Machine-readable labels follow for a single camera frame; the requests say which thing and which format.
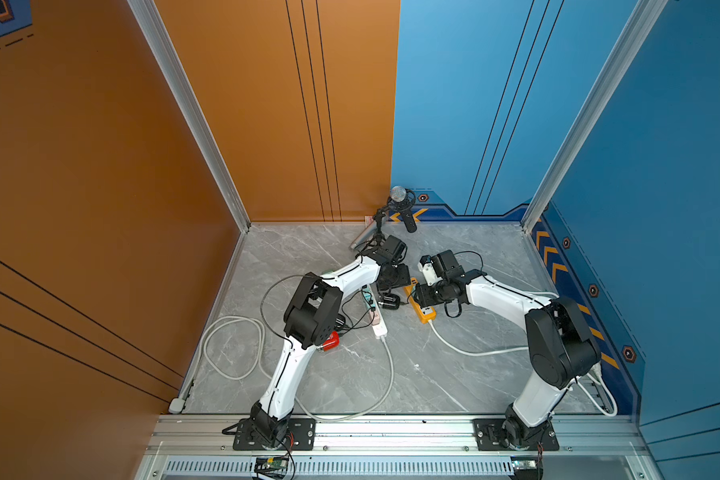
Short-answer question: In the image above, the yellow power strip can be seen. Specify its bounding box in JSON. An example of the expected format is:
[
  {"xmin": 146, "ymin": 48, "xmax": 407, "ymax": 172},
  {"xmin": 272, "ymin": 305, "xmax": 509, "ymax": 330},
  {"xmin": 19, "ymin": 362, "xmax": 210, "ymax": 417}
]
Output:
[{"xmin": 404, "ymin": 278, "xmax": 436, "ymax": 324}]

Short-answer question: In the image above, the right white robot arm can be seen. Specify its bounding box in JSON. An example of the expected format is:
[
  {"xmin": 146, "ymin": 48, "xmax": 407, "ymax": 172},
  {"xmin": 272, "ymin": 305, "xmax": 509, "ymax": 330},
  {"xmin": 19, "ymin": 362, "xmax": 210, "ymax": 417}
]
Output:
[{"xmin": 412, "ymin": 250, "xmax": 602, "ymax": 450}]

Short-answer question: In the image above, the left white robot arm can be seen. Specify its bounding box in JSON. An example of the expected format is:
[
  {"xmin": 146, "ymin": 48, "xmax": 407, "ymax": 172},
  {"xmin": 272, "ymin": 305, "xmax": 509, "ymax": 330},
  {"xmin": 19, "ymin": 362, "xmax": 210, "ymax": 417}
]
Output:
[{"xmin": 250, "ymin": 236, "xmax": 410, "ymax": 448}]

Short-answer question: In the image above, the teal charger lower white strip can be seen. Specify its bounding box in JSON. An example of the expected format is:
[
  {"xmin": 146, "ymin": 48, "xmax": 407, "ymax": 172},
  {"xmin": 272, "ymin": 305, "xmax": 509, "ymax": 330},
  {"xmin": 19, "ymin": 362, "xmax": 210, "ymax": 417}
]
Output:
[{"xmin": 362, "ymin": 286, "xmax": 375, "ymax": 308}]

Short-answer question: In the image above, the black tripod stand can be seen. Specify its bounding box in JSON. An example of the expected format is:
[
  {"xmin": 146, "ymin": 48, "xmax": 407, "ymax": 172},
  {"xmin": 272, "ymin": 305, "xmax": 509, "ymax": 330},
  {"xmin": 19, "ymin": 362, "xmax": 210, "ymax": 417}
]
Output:
[{"xmin": 368, "ymin": 203, "xmax": 394, "ymax": 243}]

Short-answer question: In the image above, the pink charger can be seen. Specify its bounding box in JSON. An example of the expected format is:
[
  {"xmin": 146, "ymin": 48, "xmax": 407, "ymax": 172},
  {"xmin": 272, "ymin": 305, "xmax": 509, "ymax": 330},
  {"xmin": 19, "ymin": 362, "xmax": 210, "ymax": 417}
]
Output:
[{"xmin": 370, "ymin": 309, "xmax": 382, "ymax": 326}]

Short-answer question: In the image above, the white power strip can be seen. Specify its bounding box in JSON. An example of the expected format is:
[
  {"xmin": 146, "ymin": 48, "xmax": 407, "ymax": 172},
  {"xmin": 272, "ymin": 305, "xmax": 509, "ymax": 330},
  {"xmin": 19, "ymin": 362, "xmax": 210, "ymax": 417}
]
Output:
[{"xmin": 361, "ymin": 285, "xmax": 388, "ymax": 339}]

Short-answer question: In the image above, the white strip power cable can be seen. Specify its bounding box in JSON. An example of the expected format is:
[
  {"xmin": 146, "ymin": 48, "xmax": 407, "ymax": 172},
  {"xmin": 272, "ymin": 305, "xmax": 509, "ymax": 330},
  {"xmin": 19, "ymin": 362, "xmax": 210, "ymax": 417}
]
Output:
[{"xmin": 167, "ymin": 315, "xmax": 395, "ymax": 422}]

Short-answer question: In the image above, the yellow strip white cable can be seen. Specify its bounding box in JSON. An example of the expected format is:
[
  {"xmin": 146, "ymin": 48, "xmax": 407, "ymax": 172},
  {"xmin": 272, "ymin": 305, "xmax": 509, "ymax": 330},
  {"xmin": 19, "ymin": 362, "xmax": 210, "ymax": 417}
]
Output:
[{"xmin": 427, "ymin": 290, "xmax": 619, "ymax": 418}]

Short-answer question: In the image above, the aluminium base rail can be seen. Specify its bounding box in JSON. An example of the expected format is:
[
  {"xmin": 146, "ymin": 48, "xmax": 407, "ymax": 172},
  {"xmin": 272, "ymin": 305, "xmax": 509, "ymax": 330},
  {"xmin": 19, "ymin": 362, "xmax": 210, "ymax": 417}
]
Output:
[{"xmin": 135, "ymin": 414, "xmax": 662, "ymax": 479}]

